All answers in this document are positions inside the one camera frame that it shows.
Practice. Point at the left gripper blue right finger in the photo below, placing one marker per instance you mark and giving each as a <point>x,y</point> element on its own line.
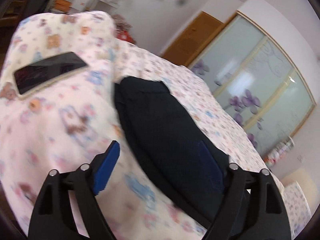
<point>251,206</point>

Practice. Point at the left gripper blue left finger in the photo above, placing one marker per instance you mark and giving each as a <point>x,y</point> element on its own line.
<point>52,216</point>

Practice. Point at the black pants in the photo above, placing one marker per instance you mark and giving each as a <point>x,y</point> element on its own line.
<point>166,143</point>

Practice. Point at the cartoon print pillow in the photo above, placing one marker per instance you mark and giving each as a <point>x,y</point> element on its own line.
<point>297,207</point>

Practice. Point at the cream headboard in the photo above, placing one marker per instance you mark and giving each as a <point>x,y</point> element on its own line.
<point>302,177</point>

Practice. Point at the clear tube of plush toys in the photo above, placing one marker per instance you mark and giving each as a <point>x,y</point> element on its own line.
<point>278,152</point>

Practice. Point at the cartoon print fleece blanket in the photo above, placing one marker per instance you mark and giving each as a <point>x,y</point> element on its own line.
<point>68,123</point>

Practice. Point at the frosted glass sliding wardrobe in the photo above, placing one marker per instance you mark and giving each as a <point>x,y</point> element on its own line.
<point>256,83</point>

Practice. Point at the black smartphone beige case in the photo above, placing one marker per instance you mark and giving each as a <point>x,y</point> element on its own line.
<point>46,71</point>

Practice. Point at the brown wooden door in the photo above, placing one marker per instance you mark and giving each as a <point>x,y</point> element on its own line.
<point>195,37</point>

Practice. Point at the pink basket of items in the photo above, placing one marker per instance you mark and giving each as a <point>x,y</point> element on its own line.
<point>123,29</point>

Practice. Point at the white wall socket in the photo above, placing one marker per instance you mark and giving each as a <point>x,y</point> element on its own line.
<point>301,158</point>

